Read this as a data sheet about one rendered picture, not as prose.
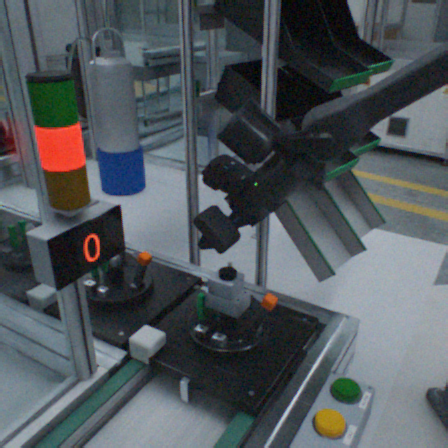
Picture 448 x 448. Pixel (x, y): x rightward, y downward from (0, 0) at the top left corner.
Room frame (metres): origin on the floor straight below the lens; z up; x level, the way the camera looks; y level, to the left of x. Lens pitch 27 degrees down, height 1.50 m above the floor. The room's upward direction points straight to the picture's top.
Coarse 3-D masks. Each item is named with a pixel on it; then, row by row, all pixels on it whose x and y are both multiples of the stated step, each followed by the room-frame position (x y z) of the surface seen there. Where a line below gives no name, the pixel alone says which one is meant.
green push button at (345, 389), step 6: (342, 378) 0.53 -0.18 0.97; (348, 378) 0.53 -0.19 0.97; (336, 384) 0.52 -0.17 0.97; (342, 384) 0.52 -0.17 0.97; (348, 384) 0.52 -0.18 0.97; (354, 384) 0.52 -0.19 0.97; (336, 390) 0.51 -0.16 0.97; (342, 390) 0.51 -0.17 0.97; (348, 390) 0.51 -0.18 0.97; (354, 390) 0.51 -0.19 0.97; (336, 396) 0.51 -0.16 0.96; (342, 396) 0.50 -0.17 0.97; (348, 396) 0.50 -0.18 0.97; (354, 396) 0.50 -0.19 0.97
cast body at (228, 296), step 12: (216, 276) 0.64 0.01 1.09; (228, 276) 0.63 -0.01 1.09; (240, 276) 0.64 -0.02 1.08; (204, 288) 0.67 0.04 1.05; (216, 288) 0.63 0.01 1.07; (228, 288) 0.62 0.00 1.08; (240, 288) 0.64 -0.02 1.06; (216, 300) 0.63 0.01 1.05; (228, 300) 0.62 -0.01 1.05; (240, 300) 0.62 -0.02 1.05; (228, 312) 0.62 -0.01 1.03; (240, 312) 0.61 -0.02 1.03
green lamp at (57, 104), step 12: (36, 84) 0.52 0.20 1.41; (48, 84) 0.52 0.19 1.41; (60, 84) 0.52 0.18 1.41; (72, 84) 0.54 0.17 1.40; (36, 96) 0.52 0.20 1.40; (48, 96) 0.52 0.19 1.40; (60, 96) 0.52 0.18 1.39; (72, 96) 0.54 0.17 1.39; (36, 108) 0.52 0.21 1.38; (48, 108) 0.52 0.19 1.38; (60, 108) 0.52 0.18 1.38; (72, 108) 0.53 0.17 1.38; (36, 120) 0.52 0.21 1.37; (48, 120) 0.52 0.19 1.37; (60, 120) 0.52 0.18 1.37; (72, 120) 0.53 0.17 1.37
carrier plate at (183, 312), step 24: (192, 312) 0.70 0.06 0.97; (288, 312) 0.70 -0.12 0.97; (168, 336) 0.63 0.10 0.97; (288, 336) 0.63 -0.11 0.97; (168, 360) 0.57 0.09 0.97; (192, 360) 0.57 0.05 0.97; (216, 360) 0.57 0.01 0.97; (240, 360) 0.57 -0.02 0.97; (264, 360) 0.57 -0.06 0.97; (288, 360) 0.57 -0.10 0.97; (192, 384) 0.54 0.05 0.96; (216, 384) 0.52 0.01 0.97; (240, 384) 0.52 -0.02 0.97; (264, 384) 0.52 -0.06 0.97; (240, 408) 0.49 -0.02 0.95
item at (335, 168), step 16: (240, 64) 0.96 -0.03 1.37; (256, 64) 1.00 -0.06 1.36; (224, 80) 0.93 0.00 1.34; (240, 80) 0.90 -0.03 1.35; (256, 80) 1.03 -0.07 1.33; (288, 80) 0.98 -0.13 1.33; (224, 96) 0.93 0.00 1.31; (240, 96) 0.90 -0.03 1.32; (256, 96) 0.88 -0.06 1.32; (288, 96) 0.98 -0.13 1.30; (304, 96) 0.96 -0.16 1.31; (288, 112) 0.98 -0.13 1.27; (304, 112) 0.95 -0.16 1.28; (320, 160) 0.85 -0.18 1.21; (336, 160) 0.87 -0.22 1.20; (352, 160) 0.88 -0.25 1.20; (336, 176) 0.82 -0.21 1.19
